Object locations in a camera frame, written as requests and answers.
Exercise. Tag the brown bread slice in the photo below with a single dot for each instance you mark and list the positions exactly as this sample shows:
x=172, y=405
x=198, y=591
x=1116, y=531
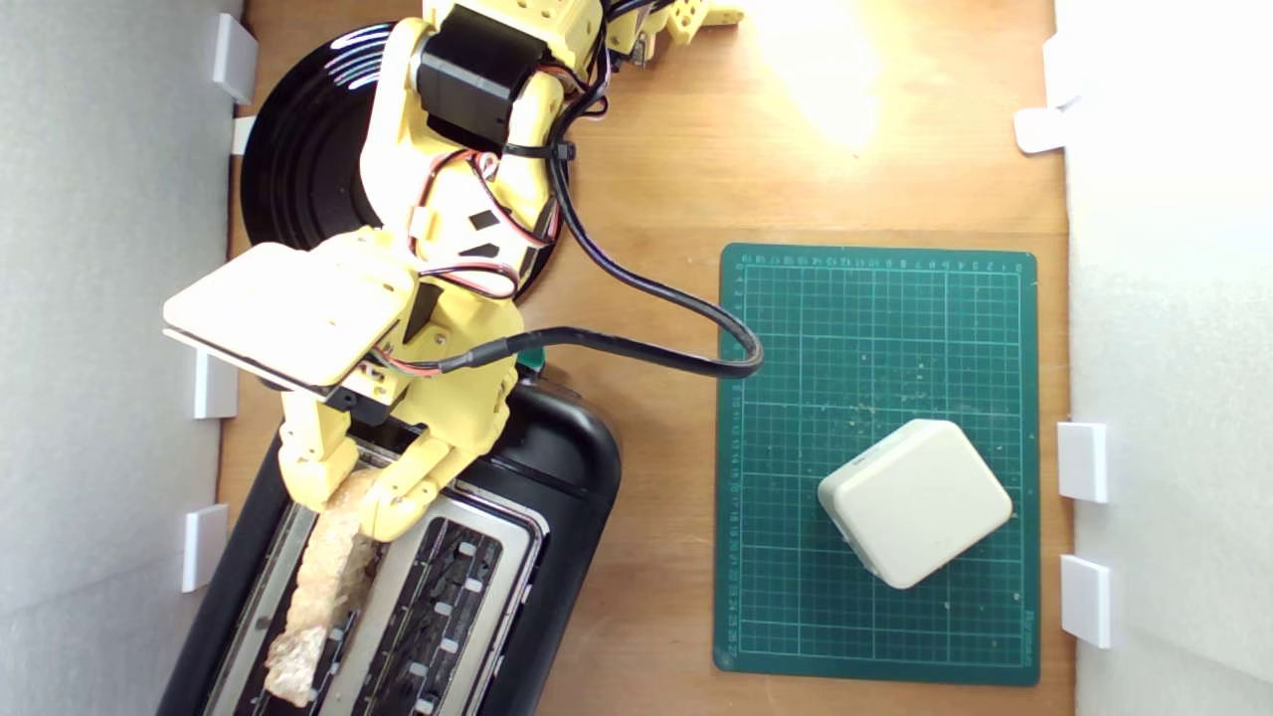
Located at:
x=328, y=577

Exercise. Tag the green toaster lever knob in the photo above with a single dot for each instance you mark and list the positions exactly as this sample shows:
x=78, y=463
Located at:
x=534, y=360

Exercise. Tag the black two-slot toaster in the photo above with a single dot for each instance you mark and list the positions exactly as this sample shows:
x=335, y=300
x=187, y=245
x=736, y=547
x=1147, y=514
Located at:
x=557, y=447

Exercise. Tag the black round plate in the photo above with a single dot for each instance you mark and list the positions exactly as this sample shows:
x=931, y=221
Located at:
x=298, y=149

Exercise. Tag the green cutting mat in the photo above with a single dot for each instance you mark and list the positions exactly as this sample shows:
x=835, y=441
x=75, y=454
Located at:
x=796, y=447

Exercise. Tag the white square block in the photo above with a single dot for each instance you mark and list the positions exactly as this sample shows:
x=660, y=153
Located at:
x=915, y=502

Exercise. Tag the yellow wrist camera mount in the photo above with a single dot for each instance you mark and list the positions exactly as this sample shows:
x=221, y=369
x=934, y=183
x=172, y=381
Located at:
x=288, y=308

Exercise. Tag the small white wall clip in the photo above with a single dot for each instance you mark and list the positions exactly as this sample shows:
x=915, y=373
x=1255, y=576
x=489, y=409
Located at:
x=243, y=134

